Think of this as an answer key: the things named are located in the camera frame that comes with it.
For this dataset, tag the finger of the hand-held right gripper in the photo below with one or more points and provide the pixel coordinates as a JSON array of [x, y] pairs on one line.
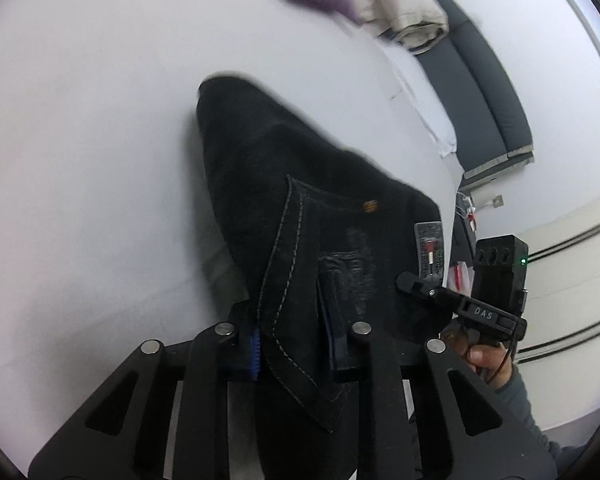
[[422, 286]]

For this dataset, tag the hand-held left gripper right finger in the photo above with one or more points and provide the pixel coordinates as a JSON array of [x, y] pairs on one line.
[[333, 345]]

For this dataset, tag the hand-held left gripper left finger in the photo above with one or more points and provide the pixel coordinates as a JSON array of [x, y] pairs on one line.
[[254, 355]]

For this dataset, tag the black pants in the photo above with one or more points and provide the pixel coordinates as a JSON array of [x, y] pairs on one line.
[[290, 185]]

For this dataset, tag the person's right forearm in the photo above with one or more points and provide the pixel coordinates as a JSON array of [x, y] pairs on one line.
[[530, 410]]

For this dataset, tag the person's right hand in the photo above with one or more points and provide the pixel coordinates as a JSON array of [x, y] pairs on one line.
[[482, 357]]

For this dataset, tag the white cabinet with black rails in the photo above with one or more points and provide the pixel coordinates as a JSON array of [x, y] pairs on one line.
[[575, 270]]

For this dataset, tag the beige duvet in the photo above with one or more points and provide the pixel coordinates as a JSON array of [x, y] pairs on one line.
[[400, 5]]

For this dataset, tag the wall socket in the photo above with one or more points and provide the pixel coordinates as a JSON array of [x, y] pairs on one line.
[[498, 200]]

